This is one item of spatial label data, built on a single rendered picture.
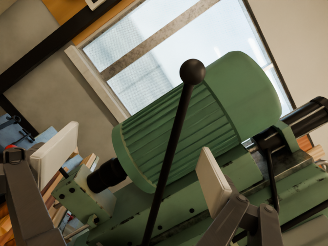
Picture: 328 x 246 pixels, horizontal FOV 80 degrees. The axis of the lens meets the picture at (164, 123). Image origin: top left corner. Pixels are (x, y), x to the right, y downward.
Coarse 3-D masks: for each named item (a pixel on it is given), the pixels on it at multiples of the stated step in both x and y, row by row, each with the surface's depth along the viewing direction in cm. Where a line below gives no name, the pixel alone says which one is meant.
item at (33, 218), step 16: (16, 160) 12; (16, 176) 11; (32, 176) 12; (16, 192) 10; (32, 192) 11; (16, 208) 10; (32, 208) 10; (16, 224) 10; (32, 224) 9; (48, 224) 9; (16, 240) 10; (32, 240) 8; (48, 240) 8
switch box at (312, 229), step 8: (320, 216) 40; (304, 224) 40; (312, 224) 39; (320, 224) 39; (288, 232) 41; (296, 232) 40; (304, 232) 39; (312, 232) 38; (320, 232) 37; (288, 240) 39; (296, 240) 39; (304, 240) 38; (312, 240) 37; (320, 240) 37
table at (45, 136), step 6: (42, 132) 68; (48, 132) 70; (54, 132) 73; (36, 138) 64; (42, 138) 66; (48, 138) 68; (78, 156) 77; (66, 162) 70; (72, 162) 72; (78, 162) 75; (72, 168) 70
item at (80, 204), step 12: (84, 168) 49; (60, 180) 49; (72, 180) 43; (84, 180) 46; (60, 192) 44; (72, 192) 44; (84, 192) 45; (108, 192) 52; (72, 204) 46; (84, 204) 46; (96, 204) 46; (108, 204) 49; (84, 216) 47; (108, 216) 47
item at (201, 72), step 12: (192, 60) 25; (180, 72) 26; (192, 72) 24; (204, 72) 25; (192, 84) 26; (180, 108) 27; (180, 120) 28; (180, 132) 29; (168, 144) 29; (168, 156) 30; (168, 168) 30; (156, 192) 32; (156, 204) 33; (156, 216) 34; (144, 240) 35
